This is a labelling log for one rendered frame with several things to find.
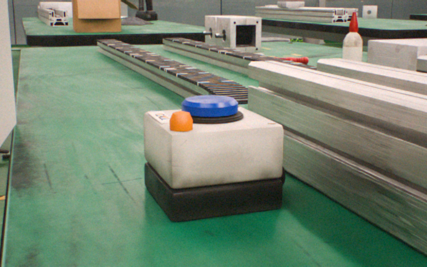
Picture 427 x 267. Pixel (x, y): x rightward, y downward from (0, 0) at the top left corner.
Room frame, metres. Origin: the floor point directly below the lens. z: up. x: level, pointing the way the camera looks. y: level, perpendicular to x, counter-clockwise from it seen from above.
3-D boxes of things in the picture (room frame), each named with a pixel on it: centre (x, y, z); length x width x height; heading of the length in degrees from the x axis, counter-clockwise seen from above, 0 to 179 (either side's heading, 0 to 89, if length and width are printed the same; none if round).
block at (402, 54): (0.66, -0.24, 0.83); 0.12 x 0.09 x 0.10; 109
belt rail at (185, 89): (1.20, 0.14, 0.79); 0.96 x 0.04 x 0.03; 19
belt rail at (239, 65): (1.27, -0.04, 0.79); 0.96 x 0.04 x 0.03; 19
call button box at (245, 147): (0.41, -0.01, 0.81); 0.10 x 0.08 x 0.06; 109
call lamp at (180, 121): (0.37, 0.02, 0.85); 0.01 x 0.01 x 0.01
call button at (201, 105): (0.40, 0.00, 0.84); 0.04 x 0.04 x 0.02
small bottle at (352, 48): (1.16, -0.28, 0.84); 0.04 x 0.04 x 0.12
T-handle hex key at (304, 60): (1.22, -0.18, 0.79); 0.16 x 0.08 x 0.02; 5
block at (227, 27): (1.59, -0.07, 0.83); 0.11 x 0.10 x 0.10; 111
